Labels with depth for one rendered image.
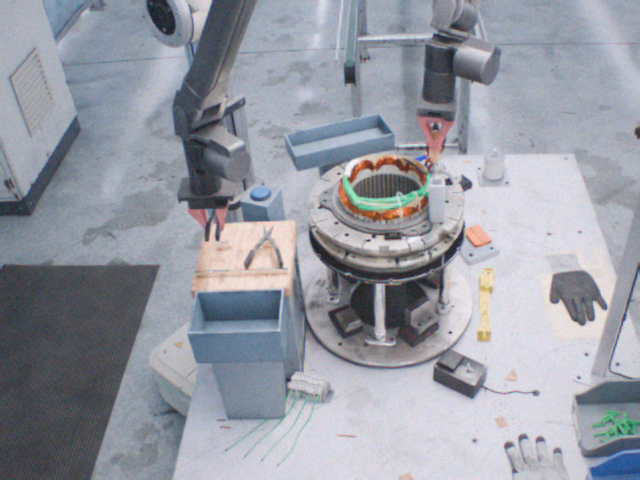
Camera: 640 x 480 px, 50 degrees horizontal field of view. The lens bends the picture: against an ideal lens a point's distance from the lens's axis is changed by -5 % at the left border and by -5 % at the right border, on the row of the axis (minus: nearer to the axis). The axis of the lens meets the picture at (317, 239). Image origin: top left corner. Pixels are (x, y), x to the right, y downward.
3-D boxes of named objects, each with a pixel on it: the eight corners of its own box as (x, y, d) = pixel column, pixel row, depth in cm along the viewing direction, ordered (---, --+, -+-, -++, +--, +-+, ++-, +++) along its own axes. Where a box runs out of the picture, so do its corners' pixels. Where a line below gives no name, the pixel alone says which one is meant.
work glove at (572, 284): (612, 326, 156) (614, 319, 155) (554, 327, 158) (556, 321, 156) (591, 254, 174) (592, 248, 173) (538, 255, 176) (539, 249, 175)
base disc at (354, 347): (480, 365, 150) (480, 363, 150) (298, 367, 154) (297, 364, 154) (465, 245, 179) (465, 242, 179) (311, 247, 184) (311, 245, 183)
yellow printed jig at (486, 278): (492, 342, 156) (494, 331, 154) (476, 341, 157) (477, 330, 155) (493, 273, 172) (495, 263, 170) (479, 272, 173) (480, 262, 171)
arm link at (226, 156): (210, 89, 122) (171, 104, 117) (257, 107, 116) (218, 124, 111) (214, 150, 129) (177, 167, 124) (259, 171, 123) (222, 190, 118)
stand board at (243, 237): (291, 296, 135) (289, 287, 134) (192, 300, 137) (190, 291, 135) (296, 228, 151) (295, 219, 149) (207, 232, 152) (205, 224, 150)
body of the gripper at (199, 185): (234, 204, 127) (228, 169, 123) (178, 206, 128) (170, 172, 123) (238, 183, 132) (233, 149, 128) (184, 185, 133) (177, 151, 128)
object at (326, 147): (382, 202, 197) (379, 112, 179) (396, 225, 189) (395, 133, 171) (295, 224, 193) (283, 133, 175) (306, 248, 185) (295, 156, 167)
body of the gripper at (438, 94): (457, 96, 129) (460, 59, 125) (453, 121, 121) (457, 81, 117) (422, 93, 130) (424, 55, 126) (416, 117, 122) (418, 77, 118)
